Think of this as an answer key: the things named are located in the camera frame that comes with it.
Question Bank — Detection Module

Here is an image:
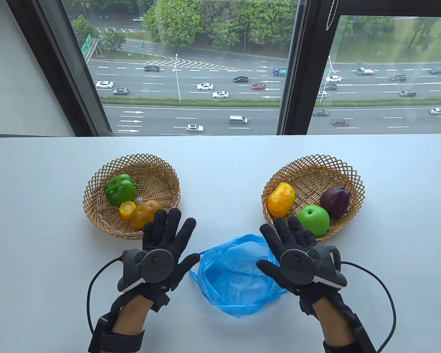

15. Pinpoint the black right wrist strap unit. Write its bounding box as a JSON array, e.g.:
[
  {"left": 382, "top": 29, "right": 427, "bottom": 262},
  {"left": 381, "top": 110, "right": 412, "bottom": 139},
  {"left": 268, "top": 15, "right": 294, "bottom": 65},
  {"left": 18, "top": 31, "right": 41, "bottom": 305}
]
[{"left": 323, "top": 294, "right": 377, "bottom": 353}]

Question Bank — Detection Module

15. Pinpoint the person's left forearm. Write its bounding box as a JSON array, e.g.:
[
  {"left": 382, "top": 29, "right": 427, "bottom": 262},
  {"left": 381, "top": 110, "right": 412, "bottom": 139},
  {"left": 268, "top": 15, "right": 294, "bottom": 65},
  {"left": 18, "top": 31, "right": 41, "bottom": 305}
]
[{"left": 112, "top": 294, "right": 153, "bottom": 335}]

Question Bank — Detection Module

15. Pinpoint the yellow brown potato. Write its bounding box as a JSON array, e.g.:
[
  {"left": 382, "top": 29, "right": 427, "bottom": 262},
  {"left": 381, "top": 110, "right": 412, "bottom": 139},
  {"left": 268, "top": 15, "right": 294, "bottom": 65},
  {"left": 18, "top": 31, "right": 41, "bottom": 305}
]
[{"left": 130, "top": 199, "right": 164, "bottom": 231}]

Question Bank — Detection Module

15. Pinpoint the green apple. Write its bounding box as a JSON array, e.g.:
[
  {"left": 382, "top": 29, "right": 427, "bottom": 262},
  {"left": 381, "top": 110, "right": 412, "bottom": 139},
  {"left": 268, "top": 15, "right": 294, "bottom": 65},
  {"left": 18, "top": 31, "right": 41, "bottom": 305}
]
[{"left": 298, "top": 205, "right": 330, "bottom": 238}]

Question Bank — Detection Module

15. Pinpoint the dark purple vegetable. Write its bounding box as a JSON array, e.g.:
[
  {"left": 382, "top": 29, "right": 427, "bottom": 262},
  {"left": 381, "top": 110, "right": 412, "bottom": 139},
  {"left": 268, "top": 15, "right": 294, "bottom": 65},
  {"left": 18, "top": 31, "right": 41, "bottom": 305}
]
[{"left": 319, "top": 186, "right": 352, "bottom": 220}]

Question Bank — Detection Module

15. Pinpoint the black wrist strap unit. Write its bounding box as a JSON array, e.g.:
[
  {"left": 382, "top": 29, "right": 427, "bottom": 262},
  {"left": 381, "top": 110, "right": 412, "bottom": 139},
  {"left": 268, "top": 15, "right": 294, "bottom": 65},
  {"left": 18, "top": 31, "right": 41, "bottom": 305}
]
[
  {"left": 323, "top": 294, "right": 377, "bottom": 353},
  {"left": 88, "top": 313, "right": 146, "bottom": 353}
]

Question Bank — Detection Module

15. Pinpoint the green bell pepper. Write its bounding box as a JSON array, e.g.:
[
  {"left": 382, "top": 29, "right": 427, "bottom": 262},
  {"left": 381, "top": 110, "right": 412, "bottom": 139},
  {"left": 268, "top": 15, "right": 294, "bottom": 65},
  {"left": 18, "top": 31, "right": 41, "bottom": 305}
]
[{"left": 103, "top": 174, "right": 139, "bottom": 206}]

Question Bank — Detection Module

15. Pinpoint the person's left hand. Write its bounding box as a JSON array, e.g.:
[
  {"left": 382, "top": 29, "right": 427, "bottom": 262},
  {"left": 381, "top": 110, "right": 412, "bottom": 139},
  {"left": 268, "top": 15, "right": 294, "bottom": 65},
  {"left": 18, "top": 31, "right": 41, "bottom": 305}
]
[{"left": 136, "top": 208, "right": 201, "bottom": 313}]

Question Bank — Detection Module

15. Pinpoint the black hand controller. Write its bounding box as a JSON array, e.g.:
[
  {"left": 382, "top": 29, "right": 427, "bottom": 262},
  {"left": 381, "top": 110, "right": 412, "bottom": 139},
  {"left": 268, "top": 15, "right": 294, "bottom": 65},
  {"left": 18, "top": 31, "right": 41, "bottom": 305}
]
[
  {"left": 117, "top": 249, "right": 175, "bottom": 293},
  {"left": 279, "top": 246, "right": 348, "bottom": 289}
]

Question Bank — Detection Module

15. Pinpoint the person's right forearm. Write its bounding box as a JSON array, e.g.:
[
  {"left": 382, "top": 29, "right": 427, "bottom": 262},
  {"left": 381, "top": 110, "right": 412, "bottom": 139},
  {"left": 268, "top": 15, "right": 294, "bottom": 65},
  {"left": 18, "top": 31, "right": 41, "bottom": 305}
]
[{"left": 312, "top": 298, "right": 355, "bottom": 346}]

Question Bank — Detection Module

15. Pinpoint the round wicker basket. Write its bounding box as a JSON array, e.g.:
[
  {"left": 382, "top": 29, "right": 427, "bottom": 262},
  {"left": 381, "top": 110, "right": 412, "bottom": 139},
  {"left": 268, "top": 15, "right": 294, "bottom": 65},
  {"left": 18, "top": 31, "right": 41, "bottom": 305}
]
[
  {"left": 83, "top": 154, "right": 180, "bottom": 239},
  {"left": 262, "top": 154, "right": 365, "bottom": 241}
]

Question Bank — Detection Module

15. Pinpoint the yellow corn piece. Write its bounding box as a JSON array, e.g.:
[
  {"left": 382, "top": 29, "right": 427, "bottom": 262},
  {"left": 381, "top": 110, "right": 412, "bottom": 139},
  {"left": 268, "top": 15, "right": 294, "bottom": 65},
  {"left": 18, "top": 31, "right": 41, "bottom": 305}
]
[{"left": 119, "top": 201, "right": 136, "bottom": 220}]

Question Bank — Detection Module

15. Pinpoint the blue plastic bag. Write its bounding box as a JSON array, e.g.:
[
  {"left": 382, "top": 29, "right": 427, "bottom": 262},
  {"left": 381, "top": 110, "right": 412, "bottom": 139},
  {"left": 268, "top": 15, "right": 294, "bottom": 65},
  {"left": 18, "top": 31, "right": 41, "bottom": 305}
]
[{"left": 190, "top": 233, "right": 289, "bottom": 318}]

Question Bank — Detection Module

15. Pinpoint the black left wrist strap unit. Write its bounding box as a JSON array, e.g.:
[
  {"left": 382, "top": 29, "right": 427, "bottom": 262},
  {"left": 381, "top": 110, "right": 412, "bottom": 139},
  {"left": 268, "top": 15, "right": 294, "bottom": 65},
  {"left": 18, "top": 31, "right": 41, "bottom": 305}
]
[{"left": 88, "top": 313, "right": 146, "bottom": 353}]

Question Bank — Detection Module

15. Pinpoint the black right hand controller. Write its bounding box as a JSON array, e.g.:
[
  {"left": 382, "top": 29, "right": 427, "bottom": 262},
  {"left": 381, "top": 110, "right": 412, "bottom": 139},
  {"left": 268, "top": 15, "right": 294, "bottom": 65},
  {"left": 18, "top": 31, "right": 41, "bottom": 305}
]
[{"left": 279, "top": 246, "right": 348, "bottom": 289}]

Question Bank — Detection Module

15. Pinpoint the black left glove cable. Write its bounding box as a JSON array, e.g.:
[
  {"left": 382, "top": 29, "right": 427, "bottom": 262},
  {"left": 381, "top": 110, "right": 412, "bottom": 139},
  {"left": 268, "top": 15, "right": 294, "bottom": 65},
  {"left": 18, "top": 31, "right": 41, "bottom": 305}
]
[{"left": 86, "top": 257, "right": 122, "bottom": 333}]

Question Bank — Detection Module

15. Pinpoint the black window frame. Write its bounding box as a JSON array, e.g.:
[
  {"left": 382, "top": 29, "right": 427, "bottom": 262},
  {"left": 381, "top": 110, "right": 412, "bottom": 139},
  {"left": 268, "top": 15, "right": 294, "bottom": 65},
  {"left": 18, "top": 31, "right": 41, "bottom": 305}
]
[{"left": 6, "top": 0, "right": 441, "bottom": 137}]

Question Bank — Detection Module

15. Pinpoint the person's right hand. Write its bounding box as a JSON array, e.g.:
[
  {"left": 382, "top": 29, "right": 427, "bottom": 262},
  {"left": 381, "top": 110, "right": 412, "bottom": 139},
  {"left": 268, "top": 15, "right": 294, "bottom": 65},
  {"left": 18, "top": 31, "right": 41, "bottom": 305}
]
[{"left": 256, "top": 217, "right": 344, "bottom": 317}]

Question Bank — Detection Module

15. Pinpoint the yellow elongated fruit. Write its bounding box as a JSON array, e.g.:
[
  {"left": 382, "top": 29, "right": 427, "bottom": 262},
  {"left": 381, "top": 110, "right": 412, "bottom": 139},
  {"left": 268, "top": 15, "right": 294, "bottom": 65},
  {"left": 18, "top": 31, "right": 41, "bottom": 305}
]
[{"left": 267, "top": 182, "right": 295, "bottom": 217}]

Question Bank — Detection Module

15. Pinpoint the black left hand controller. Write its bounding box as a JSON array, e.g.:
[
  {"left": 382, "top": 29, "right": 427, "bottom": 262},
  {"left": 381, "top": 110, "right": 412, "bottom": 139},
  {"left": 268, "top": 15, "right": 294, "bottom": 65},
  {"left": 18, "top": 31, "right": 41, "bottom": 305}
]
[{"left": 117, "top": 249, "right": 175, "bottom": 293}]

